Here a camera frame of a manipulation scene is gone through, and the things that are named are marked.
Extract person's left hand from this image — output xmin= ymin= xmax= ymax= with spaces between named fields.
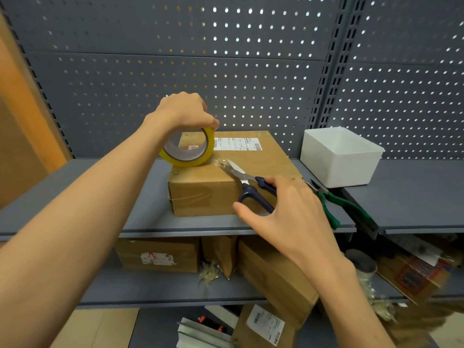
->
xmin=144 ymin=91 xmax=220 ymax=134

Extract black scissors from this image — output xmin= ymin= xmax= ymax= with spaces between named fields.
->
xmin=218 ymin=159 xmax=278 ymax=216

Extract grey perforated back panel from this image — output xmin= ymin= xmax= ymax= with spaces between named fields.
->
xmin=0 ymin=0 xmax=348 ymax=159
xmin=326 ymin=0 xmax=464 ymax=160

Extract white plastic bin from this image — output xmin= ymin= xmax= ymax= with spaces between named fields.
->
xmin=300 ymin=126 xmax=386 ymax=189

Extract crumpled clear plastic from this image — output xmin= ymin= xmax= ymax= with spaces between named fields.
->
xmin=364 ymin=282 xmax=399 ymax=323

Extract green handled needle-nose pliers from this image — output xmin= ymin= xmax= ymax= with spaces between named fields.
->
xmin=303 ymin=178 xmax=379 ymax=236

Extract yellow tape roll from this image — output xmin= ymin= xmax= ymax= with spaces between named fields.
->
xmin=159 ymin=127 xmax=232 ymax=168

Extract person's right hand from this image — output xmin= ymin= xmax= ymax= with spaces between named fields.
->
xmin=232 ymin=174 xmax=356 ymax=278

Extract cardboard box torn white sticker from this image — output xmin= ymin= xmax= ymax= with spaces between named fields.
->
xmin=114 ymin=237 xmax=202 ymax=274

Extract person's left forearm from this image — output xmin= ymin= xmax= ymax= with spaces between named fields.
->
xmin=0 ymin=117 xmax=182 ymax=348

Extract cardboard box red lettering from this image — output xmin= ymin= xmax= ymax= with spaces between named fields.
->
xmin=237 ymin=235 xmax=319 ymax=329

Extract white tape roll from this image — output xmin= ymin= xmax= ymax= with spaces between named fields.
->
xmin=344 ymin=248 xmax=378 ymax=287

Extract cardboard box red blue print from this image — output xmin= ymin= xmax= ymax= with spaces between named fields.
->
xmin=376 ymin=246 xmax=459 ymax=305

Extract grey slotted upright post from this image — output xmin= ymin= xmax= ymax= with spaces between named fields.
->
xmin=0 ymin=0 xmax=75 ymax=159
xmin=308 ymin=0 xmax=369 ymax=130

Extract brown wooden panel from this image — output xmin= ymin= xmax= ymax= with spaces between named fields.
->
xmin=0 ymin=12 xmax=72 ymax=211

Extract brown cardboard box white labels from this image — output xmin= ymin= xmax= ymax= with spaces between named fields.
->
xmin=167 ymin=130 xmax=305 ymax=218

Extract white flat strips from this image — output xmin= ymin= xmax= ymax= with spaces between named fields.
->
xmin=175 ymin=304 xmax=240 ymax=348

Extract cardboard box barcode label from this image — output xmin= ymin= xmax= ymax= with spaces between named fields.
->
xmin=232 ymin=303 xmax=296 ymax=348

